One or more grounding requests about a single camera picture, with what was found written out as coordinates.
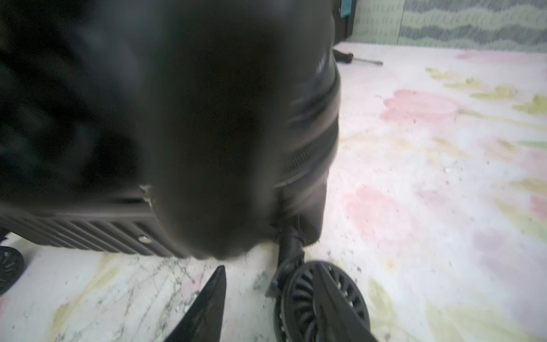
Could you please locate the pink floral table mat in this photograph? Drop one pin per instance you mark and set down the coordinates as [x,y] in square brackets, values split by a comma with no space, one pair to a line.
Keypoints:
[436,207]

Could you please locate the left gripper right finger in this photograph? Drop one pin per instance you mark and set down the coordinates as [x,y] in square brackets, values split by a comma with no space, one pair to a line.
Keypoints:
[337,321]

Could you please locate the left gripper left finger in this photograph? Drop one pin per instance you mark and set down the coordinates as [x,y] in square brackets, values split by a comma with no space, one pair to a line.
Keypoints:
[203,320]

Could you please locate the black-handled screwdriver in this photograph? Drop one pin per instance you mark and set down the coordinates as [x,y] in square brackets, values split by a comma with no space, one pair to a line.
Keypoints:
[348,58]

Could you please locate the black ribbed hard-shell suitcase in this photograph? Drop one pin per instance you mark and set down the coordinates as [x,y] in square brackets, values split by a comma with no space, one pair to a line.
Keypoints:
[177,129]

